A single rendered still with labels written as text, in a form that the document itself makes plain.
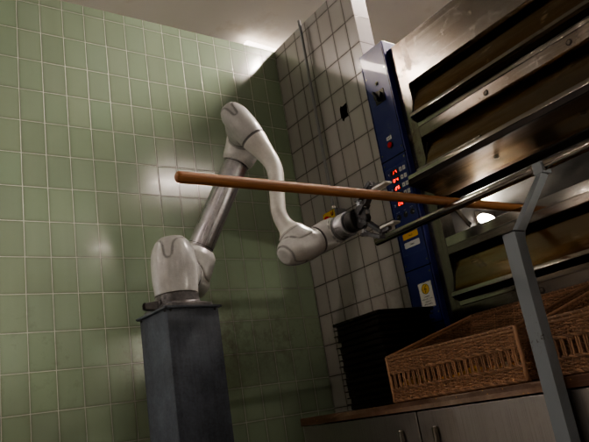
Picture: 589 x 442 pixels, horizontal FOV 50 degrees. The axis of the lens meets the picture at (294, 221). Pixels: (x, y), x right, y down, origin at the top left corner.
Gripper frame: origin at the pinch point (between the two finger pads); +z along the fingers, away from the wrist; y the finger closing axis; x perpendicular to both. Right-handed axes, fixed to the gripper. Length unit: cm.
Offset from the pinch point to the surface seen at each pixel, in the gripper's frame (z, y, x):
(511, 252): 42, 30, 5
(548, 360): 45, 57, 6
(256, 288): -117, 0, -21
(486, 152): 9.7, -18.8, -44.0
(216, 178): 8, 1, 69
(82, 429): -118, 53, 65
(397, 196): 7.7, 1.0, 4.6
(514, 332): 31, 48, -4
